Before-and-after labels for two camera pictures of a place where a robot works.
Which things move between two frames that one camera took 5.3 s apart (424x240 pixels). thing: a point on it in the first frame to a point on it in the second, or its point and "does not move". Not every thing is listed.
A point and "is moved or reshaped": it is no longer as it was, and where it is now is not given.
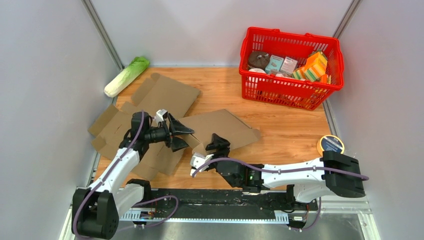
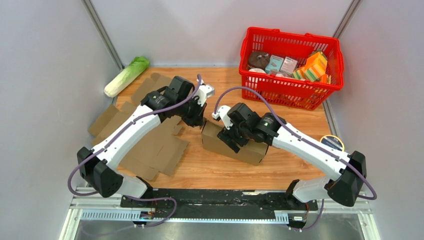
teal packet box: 275,63 does not move
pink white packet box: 288,65 does not move
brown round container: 258,60 does not move
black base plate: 219,204 does not move
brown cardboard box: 234,131 is moved or reshaped
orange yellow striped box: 314,69 does not move
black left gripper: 175,127 to 198,119
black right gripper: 219,143 to 227,135
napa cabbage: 137,66 does not move
